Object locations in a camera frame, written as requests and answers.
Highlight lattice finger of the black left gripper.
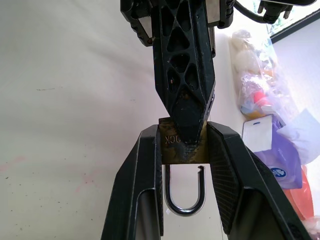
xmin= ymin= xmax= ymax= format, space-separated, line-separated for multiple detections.
xmin=151 ymin=0 xmax=217 ymax=146

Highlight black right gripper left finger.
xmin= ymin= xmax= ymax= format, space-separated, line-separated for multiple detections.
xmin=101 ymin=124 xmax=165 ymax=240

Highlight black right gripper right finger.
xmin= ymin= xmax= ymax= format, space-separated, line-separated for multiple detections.
xmin=206 ymin=121 xmax=314 ymax=240

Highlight brass padlock with steel shackle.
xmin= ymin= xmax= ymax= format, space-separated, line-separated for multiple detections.
xmin=158 ymin=117 xmax=210 ymax=218

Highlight purple tissue pack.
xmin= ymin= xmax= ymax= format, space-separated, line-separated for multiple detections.
xmin=251 ymin=117 xmax=304 ymax=190

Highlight white card holder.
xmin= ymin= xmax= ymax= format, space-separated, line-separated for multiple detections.
xmin=241 ymin=118 xmax=274 ymax=154

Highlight orange plastic item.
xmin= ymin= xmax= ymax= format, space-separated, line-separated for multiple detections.
xmin=282 ymin=164 xmax=315 ymax=221

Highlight pale blue plastic pack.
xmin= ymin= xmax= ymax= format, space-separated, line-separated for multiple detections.
xmin=276 ymin=108 xmax=320 ymax=165

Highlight clear plastic bag of items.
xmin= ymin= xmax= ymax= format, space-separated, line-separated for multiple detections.
xmin=228 ymin=29 xmax=287 ymax=122

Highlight black framed board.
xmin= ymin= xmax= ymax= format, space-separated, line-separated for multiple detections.
xmin=269 ymin=9 xmax=320 ymax=46

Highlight black robot cable with connector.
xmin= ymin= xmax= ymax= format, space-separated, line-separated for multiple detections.
xmin=234 ymin=0 xmax=295 ymax=25

